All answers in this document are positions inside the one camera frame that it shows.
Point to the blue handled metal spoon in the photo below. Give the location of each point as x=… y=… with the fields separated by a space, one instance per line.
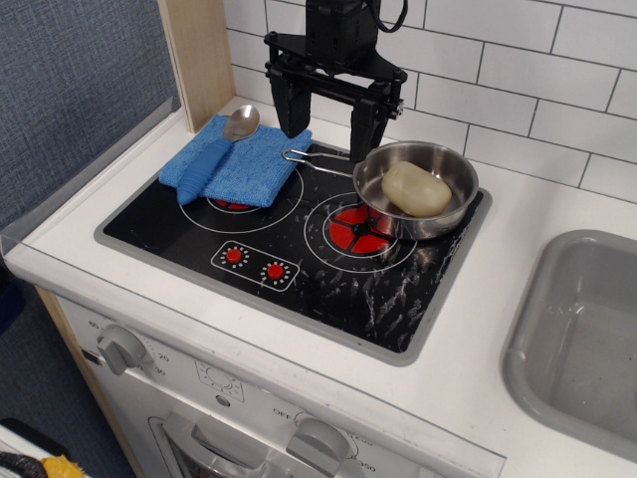
x=242 y=123

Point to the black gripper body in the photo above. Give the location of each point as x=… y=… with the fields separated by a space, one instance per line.
x=336 y=56

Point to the light wooden side post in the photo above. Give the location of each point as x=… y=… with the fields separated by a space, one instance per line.
x=199 y=49

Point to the white toy oven front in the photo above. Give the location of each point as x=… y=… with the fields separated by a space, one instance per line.
x=183 y=417

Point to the beige toy potato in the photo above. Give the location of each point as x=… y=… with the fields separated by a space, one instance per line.
x=415 y=191

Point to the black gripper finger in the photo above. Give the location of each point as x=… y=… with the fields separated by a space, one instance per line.
x=292 y=103
x=368 y=123

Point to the grey left oven knob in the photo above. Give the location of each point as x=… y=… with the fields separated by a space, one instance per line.
x=120 y=348

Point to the small metal pot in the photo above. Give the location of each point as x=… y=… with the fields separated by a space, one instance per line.
x=446 y=164

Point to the grey right oven knob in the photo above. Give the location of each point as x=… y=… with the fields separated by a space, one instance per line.
x=319 y=445

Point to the grey oven knob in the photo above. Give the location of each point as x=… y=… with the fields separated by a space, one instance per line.
x=120 y=348
x=319 y=445

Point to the grey plastic sink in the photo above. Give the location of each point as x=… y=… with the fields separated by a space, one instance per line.
x=570 y=362

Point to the blue folded cloth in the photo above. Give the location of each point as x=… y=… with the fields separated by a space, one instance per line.
x=252 y=173

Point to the yellow black object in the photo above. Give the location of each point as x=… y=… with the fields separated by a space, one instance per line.
x=49 y=467

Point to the black toy stovetop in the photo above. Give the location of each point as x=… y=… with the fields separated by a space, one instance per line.
x=331 y=255

